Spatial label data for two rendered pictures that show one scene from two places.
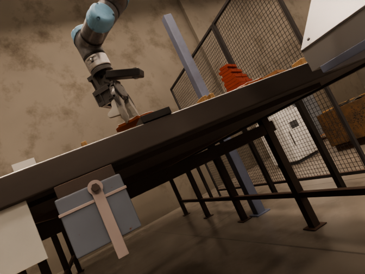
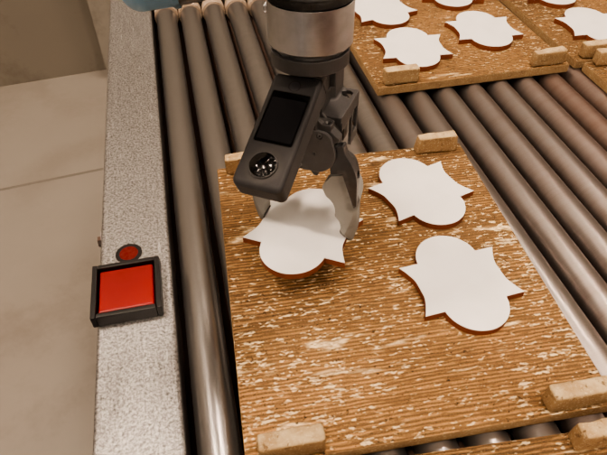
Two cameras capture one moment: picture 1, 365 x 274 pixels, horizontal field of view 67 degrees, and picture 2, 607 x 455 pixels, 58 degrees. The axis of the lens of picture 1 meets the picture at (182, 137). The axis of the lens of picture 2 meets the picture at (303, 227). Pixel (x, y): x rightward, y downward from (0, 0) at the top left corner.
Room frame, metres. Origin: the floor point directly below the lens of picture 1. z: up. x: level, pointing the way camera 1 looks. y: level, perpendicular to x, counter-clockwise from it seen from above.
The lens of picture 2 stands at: (0.93, -0.30, 1.42)
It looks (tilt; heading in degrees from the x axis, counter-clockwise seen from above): 46 degrees down; 98
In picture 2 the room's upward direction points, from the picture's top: straight up
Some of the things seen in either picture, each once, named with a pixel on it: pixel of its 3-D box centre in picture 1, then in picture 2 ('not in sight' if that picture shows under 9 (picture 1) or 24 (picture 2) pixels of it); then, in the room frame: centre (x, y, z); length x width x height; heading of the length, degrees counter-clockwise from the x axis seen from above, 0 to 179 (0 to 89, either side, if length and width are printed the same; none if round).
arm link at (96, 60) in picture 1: (98, 64); (307, 23); (0.86, 0.15, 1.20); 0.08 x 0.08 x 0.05
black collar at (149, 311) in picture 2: (153, 119); (127, 290); (0.67, 0.05, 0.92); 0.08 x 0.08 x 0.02; 21
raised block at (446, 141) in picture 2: not in sight; (435, 142); (1.02, 0.35, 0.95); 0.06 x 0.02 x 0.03; 18
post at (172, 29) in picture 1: (211, 111); not in sight; (2.97, -0.40, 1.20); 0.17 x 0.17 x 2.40; 21
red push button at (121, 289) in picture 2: not in sight; (127, 291); (0.67, 0.05, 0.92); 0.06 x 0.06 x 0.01; 21
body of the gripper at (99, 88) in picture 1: (107, 87); (312, 102); (0.87, 0.15, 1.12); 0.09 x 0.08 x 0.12; 78
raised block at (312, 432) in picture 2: (202, 101); (290, 442); (0.89, -0.11, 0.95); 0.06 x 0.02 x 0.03; 18
